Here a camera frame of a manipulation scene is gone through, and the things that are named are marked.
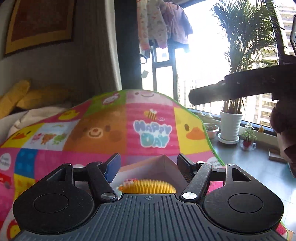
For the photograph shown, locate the colourful cartoon play mat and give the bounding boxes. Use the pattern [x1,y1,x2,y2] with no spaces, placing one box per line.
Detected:
[0,89,290,240]

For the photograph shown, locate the white blanket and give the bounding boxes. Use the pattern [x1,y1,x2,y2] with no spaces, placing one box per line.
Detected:
[0,103,71,143]

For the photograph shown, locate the yellow knitted corn toy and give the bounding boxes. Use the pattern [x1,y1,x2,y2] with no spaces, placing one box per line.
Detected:
[122,179,177,194]

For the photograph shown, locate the hanging clothes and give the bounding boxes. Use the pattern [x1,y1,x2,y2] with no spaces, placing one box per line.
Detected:
[137,1,193,51]

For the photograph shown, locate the small potted plant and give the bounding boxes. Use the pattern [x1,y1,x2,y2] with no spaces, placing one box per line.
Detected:
[241,123,257,151]

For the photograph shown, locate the yellow cushion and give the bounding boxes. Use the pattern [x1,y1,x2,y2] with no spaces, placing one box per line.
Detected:
[0,80,31,118]
[16,84,72,110]

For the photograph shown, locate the pink cardboard box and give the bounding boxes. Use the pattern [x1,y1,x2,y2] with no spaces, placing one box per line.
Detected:
[111,156,188,196]

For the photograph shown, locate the potted palm white pot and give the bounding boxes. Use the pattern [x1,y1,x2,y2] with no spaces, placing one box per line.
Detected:
[212,1,277,144]

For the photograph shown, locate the framed red picture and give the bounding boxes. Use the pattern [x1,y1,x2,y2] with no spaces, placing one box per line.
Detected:
[4,1,76,55]

